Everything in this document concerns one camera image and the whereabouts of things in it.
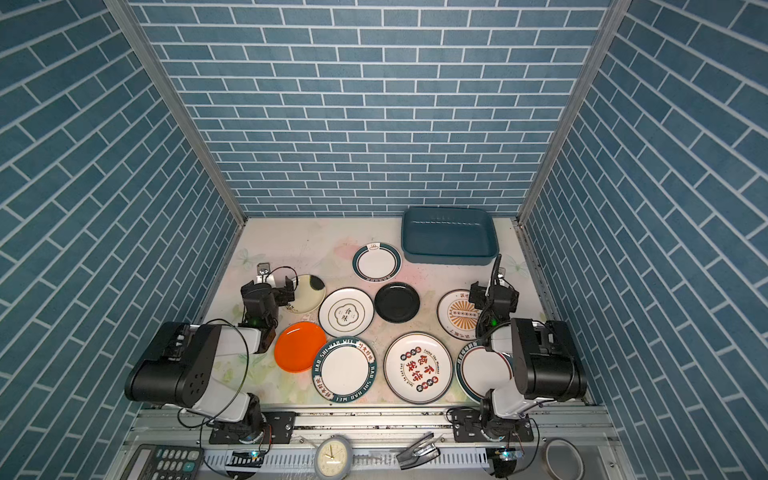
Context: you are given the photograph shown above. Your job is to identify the white analog clock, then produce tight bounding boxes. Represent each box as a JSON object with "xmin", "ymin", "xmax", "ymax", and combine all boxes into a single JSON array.
[{"xmin": 314, "ymin": 436, "xmax": 353, "ymax": 480}]

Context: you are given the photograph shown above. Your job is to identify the teal plastic bin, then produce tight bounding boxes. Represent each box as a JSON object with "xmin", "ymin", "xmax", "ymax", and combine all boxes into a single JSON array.
[{"xmin": 401, "ymin": 206, "xmax": 500, "ymax": 266}]

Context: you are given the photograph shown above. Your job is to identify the green rim lettered plate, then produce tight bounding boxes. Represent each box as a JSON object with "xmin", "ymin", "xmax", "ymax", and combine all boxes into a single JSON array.
[{"xmin": 311, "ymin": 336, "xmax": 378, "ymax": 403}]

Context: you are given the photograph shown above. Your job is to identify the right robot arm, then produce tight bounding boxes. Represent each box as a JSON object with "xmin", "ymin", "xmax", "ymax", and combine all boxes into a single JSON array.
[{"xmin": 469, "ymin": 281, "xmax": 588, "ymax": 441}]

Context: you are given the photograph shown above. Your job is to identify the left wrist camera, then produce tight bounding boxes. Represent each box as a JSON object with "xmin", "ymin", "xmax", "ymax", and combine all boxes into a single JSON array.
[{"xmin": 255, "ymin": 262, "xmax": 276, "ymax": 287}]

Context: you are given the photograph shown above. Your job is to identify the cream plate with dark spot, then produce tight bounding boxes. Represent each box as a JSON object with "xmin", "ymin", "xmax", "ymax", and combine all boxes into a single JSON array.
[{"xmin": 286, "ymin": 274, "xmax": 326, "ymax": 314}]

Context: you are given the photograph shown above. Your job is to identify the black stapler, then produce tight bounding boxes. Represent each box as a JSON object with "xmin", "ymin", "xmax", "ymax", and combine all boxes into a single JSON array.
[{"xmin": 396, "ymin": 433, "xmax": 441, "ymax": 470}]

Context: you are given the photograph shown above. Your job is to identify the white plate flower outline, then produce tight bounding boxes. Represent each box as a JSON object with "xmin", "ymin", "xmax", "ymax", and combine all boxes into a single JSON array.
[{"xmin": 318, "ymin": 287, "xmax": 375, "ymax": 337}]

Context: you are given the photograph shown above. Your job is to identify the white plate red characters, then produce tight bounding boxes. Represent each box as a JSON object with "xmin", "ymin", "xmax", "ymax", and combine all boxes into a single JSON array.
[{"xmin": 384, "ymin": 332, "xmax": 454, "ymax": 405}]

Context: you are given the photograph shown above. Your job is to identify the black calculator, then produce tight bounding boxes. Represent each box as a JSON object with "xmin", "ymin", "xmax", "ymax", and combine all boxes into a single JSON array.
[{"xmin": 120, "ymin": 444, "xmax": 204, "ymax": 480}]

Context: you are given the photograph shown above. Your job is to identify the green red rim plate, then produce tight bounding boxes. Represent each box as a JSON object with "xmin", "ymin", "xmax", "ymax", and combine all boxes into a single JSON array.
[{"xmin": 456, "ymin": 341, "xmax": 513, "ymax": 402}]

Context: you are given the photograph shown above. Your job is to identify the aluminium rail base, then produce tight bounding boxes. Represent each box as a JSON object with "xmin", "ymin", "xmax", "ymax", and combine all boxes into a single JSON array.
[{"xmin": 107, "ymin": 402, "xmax": 632, "ymax": 479}]

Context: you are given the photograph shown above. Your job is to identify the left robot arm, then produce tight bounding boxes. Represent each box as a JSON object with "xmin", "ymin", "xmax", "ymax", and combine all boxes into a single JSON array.
[{"xmin": 124, "ymin": 277, "xmax": 299, "ymax": 446}]

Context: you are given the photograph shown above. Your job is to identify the small green rim plate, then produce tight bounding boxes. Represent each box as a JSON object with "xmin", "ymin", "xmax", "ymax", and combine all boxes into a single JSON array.
[{"xmin": 352, "ymin": 242, "xmax": 402, "ymax": 283}]

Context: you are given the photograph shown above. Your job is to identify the black plate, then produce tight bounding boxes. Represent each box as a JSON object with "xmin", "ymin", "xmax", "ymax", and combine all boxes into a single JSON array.
[{"xmin": 374, "ymin": 282, "xmax": 421, "ymax": 324}]

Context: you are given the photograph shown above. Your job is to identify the orange sunburst plate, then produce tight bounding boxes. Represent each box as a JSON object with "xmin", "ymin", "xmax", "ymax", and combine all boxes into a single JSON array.
[{"xmin": 437, "ymin": 289, "xmax": 481, "ymax": 341}]

